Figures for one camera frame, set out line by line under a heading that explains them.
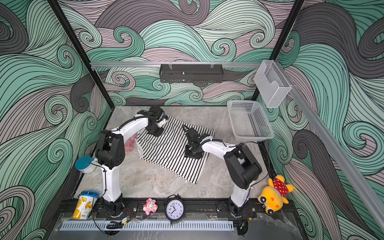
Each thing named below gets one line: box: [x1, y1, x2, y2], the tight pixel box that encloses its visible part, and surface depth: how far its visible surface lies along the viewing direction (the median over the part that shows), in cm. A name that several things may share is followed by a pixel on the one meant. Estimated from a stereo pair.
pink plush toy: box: [142, 198, 158, 216], surface depth 73 cm
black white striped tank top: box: [136, 115, 216, 185], surface depth 92 cm
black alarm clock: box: [164, 193, 185, 222], surface depth 73 cm
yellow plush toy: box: [257, 174, 294, 215], surface depth 74 cm
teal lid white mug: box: [74, 155, 98, 174], surface depth 84 cm
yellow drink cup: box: [72, 190, 100, 221], surface depth 71 cm
